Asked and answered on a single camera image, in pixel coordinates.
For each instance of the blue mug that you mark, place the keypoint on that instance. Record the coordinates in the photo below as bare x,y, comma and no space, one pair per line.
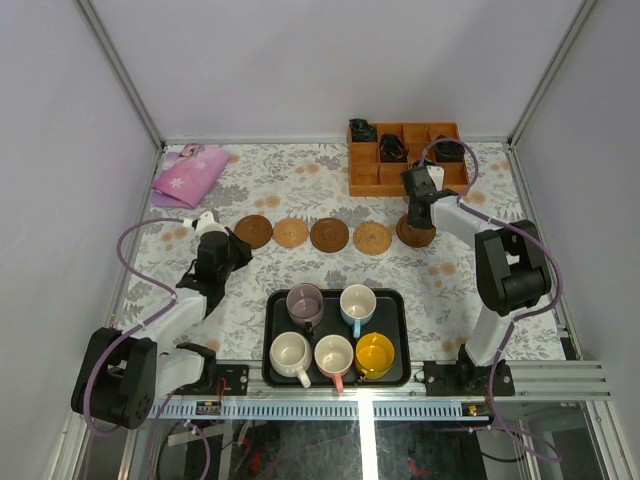
357,305

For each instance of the woven rattan coaster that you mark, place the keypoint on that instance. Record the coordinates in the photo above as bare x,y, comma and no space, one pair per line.
290,232
372,238

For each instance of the pink folded cloth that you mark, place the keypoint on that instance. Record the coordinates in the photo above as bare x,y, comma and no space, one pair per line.
191,175

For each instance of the yellow mug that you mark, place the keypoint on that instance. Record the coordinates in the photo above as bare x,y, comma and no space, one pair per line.
374,356

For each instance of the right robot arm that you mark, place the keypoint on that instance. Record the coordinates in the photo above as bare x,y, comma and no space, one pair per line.
511,269

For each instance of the purple mug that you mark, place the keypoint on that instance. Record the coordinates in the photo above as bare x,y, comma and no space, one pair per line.
305,306

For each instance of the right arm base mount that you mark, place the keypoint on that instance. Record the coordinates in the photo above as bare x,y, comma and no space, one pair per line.
464,378

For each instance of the rolled dark sock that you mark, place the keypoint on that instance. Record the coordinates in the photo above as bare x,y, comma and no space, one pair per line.
362,131
448,151
392,149

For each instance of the pink mug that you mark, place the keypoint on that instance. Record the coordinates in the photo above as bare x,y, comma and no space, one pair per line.
334,355

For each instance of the dark brown wooden coaster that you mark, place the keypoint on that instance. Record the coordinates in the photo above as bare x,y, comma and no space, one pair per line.
414,237
329,235
256,230

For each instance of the cream white mug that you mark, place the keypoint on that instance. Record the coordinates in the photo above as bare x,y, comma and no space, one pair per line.
291,357

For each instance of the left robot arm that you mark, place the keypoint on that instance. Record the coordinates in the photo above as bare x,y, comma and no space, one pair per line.
147,339

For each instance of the orange compartment organizer box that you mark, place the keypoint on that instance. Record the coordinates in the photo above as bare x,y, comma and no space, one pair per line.
369,177

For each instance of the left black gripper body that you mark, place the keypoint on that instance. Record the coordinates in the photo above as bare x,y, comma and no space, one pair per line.
198,279

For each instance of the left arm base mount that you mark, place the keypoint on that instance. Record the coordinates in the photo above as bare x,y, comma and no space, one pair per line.
225,380

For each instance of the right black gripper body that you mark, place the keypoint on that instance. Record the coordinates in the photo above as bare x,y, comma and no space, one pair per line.
412,222

